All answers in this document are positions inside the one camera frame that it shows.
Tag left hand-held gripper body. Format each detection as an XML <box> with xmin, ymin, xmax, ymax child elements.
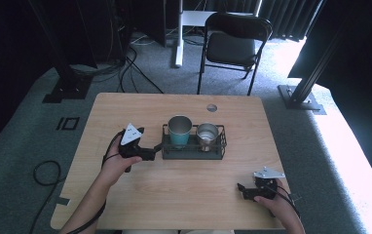
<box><xmin>119</xmin><ymin>122</ymin><xmax>145</xmax><ymax>160</ymax></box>

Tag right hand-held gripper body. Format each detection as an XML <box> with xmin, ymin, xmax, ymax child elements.
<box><xmin>253</xmin><ymin>167</ymin><xmax>286</xmax><ymax>200</ymax></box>

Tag teal metal cup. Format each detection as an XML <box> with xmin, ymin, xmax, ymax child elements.
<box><xmin>167</xmin><ymin>115</ymin><xmax>194</xmax><ymax>149</ymax></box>

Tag black wire rack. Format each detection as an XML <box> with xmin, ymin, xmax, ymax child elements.
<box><xmin>161</xmin><ymin>123</ymin><xmax>228</xmax><ymax>161</ymax></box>

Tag steel cup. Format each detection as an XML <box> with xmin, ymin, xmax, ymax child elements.
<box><xmin>196</xmin><ymin>122</ymin><xmax>220</xmax><ymax>153</ymax></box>

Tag person's right hand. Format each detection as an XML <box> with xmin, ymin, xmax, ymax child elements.
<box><xmin>254</xmin><ymin>179</ymin><xmax>301</xmax><ymax>225</ymax></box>

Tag person's left hand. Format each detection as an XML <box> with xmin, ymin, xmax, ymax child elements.
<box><xmin>100</xmin><ymin>135</ymin><xmax>143</xmax><ymax>188</ymax></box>

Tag black metal stand with base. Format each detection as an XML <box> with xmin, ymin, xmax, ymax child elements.
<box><xmin>27</xmin><ymin>0</ymin><xmax>94</xmax><ymax>104</ymax></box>

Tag grey tape piece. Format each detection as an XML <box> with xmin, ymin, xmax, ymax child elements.
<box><xmin>56</xmin><ymin>196</ymin><xmax>72</xmax><ymax>207</ymax></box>

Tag slanted black metal stand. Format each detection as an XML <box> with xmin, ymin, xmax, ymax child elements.
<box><xmin>278</xmin><ymin>19</ymin><xmax>349</xmax><ymax>116</ymax></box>

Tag black folding chair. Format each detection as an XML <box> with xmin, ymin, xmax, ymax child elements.
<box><xmin>197</xmin><ymin>12</ymin><xmax>274</xmax><ymax>97</ymax></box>

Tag dark side curtain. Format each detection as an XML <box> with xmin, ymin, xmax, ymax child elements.
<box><xmin>287</xmin><ymin>0</ymin><xmax>372</xmax><ymax>203</ymax></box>

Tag dark pleated curtain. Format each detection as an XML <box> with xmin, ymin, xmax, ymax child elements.
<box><xmin>258</xmin><ymin>0</ymin><xmax>325</xmax><ymax>43</ymax></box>

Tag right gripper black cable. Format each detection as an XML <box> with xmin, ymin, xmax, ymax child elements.
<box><xmin>264</xmin><ymin>184</ymin><xmax>301</xmax><ymax>218</ymax></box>

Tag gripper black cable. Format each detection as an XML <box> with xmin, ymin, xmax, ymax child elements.
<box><xmin>66</xmin><ymin>130</ymin><xmax>126</xmax><ymax>234</ymax></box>
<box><xmin>264</xmin><ymin>184</ymin><xmax>301</xmax><ymax>218</ymax></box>

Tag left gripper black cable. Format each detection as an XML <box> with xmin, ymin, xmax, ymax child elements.
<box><xmin>66</xmin><ymin>130</ymin><xmax>126</xmax><ymax>234</ymax></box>

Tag bundle of floor cables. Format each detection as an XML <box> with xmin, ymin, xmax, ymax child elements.
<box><xmin>70</xmin><ymin>28</ymin><xmax>167</xmax><ymax>96</ymax></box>

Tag looped black floor cable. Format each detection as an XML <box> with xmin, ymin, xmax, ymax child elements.
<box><xmin>28</xmin><ymin>160</ymin><xmax>67</xmax><ymax>234</ymax></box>

